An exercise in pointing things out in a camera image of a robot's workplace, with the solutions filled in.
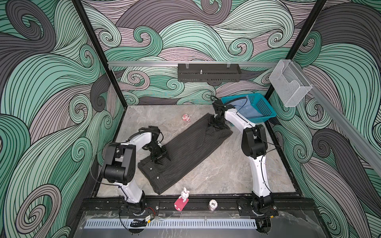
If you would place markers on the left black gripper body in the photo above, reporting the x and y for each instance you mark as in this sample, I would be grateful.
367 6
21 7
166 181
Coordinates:
157 152

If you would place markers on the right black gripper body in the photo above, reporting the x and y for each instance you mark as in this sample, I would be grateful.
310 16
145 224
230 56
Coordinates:
216 122

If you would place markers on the dark grey pinstriped shirt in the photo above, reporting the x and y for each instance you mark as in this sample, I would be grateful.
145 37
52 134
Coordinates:
185 152

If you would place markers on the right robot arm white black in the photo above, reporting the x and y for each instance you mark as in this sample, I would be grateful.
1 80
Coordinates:
254 146

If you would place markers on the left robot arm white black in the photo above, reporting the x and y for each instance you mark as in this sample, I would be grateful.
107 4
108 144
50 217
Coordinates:
119 166

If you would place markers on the light blue shirt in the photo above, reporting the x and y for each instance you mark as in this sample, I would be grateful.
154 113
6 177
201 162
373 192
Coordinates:
244 107

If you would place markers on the small pink figurine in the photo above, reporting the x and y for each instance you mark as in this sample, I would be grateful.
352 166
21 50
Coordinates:
186 118

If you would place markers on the teal plastic basket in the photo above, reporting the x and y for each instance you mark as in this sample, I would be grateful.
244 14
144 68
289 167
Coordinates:
259 102

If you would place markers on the white bunny on pink stand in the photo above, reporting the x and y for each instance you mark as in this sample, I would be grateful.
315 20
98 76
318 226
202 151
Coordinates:
183 199

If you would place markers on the small white round jar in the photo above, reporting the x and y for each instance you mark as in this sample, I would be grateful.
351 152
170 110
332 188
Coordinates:
212 205

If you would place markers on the black perforated wall shelf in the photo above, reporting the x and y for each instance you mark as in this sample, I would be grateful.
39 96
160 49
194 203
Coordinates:
209 72

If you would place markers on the aluminium rail back wall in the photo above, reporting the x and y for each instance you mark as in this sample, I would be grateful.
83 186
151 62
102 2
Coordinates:
151 63

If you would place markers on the aluminium rail wall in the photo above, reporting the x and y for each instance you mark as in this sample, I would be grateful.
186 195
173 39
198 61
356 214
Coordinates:
350 110
151 63

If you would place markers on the clear acrylic wall holder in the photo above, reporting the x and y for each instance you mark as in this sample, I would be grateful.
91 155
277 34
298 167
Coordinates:
290 82

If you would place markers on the white slotted cable duct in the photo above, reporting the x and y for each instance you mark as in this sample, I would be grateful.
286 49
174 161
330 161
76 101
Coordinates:
174 224

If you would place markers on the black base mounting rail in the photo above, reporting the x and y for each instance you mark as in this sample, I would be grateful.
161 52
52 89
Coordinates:
243 204

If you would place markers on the aluminium rail right wall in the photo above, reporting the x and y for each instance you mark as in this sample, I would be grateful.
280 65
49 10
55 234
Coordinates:
350 110

